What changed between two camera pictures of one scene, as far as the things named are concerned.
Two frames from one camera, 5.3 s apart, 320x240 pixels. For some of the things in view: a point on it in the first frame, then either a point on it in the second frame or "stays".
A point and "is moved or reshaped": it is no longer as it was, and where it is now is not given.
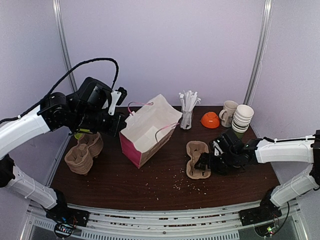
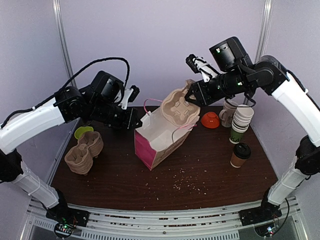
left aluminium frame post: x=65 y=43 stays
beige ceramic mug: x=230 y=107 stays
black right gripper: x=208 y=160 -> x=200 y=92
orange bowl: x=210 y=120 stays
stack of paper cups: x=242 y=116 stays
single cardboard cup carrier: x=195 y=149 -> x=177 y=110
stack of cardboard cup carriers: x=80 y=157 stays
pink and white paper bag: x=147 y=131 is moved or reshaped
